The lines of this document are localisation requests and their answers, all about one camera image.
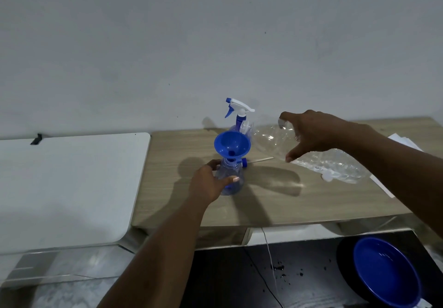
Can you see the person's right thumb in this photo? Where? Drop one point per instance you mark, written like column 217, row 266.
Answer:
column 297, row 152

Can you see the clear bluish spray bottle body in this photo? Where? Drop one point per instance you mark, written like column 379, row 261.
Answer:
column 231, row 176

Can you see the small black clip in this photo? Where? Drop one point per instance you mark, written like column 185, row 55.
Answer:
column 36, row 139

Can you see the person's left hand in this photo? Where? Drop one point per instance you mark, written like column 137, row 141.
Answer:
column 202, row 185

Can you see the person's right forearm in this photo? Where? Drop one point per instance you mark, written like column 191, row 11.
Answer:
column 401, row 171

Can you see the small white bottle cap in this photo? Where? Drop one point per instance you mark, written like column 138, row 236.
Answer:
column 327, row 177

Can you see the large clear plastic bottle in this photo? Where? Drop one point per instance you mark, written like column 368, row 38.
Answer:
column 273, row 141

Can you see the spray bottle with white trigger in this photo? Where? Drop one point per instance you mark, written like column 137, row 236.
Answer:
column 239, row 110

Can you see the person's left forearm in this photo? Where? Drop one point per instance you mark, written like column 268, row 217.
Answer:
column 162, row 252

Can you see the small blue cap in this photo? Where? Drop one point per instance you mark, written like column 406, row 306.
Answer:
column 244, row 162

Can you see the blue plastic funnel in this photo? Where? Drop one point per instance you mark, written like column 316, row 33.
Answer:
column 231, row 143

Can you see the person's right hand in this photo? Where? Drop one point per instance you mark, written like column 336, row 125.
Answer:
column 320, row 133

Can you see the person's left thumb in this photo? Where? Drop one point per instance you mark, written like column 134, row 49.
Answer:
column 228, row 182

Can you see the white paper sheets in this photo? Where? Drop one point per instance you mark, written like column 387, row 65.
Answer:
column 403, row 141

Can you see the white table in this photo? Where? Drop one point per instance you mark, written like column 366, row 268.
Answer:
column 65, row 186

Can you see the blue bowl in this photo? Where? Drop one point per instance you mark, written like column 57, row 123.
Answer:
column 386, row 275

